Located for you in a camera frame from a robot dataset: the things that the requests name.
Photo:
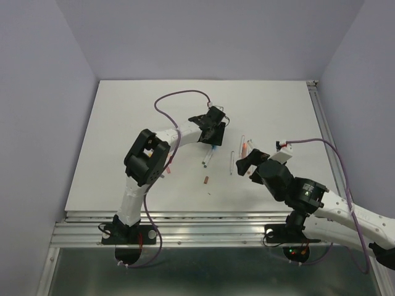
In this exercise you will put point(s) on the aluminium front rail frame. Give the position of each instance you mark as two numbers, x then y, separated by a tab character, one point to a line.
203	253

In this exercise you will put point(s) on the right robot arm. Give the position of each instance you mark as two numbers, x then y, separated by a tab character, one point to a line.
318	214

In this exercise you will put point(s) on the light blue cap marker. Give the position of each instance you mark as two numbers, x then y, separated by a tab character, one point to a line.
213	148

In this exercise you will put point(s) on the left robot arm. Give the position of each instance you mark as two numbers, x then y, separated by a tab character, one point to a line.
152	152

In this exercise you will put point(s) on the green cap marker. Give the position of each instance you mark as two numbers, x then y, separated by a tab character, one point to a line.
206	157

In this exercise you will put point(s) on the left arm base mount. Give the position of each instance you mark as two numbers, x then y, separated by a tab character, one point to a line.
129	243

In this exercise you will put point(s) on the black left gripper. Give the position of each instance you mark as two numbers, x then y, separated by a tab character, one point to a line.
216	139

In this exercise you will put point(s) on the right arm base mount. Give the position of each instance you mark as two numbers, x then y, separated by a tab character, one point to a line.
296	245

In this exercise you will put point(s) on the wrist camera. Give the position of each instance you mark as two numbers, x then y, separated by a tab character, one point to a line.
283	152
221	108

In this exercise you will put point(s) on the aluminium right side rail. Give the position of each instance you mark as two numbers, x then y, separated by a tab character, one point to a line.
341	180

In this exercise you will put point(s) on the grey cap marker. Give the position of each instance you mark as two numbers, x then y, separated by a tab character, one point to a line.
232	160

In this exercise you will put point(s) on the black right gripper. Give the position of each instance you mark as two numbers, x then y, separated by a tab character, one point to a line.
256	157

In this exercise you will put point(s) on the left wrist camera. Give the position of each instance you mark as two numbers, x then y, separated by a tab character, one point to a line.
221	108

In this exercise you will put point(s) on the dark green marker pen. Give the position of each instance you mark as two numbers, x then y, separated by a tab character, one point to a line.
251	144

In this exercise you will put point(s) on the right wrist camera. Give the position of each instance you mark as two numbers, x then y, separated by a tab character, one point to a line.
283	152

